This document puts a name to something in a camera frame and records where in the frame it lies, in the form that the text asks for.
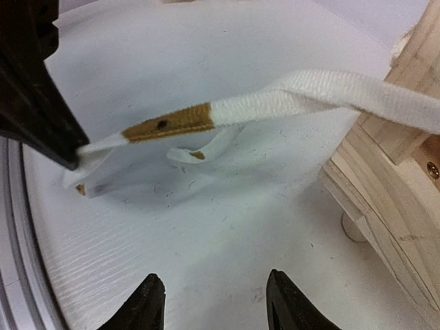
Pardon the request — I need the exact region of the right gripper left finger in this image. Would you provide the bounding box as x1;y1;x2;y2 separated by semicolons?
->
101;274;166;330

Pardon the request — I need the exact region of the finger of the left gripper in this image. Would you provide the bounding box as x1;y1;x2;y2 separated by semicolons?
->
1;1;89;170

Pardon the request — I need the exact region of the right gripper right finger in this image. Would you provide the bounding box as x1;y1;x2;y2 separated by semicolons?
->
266;269;340;330

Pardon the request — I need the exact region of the wooden pet bed frame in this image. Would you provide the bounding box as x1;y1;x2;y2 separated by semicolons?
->
318;0;440;330

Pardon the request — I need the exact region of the bear print cushion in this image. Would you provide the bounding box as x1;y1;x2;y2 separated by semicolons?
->
63;69;439;188

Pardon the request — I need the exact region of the aluminium front rail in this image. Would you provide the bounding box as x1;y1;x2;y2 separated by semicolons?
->
1;138;69;329

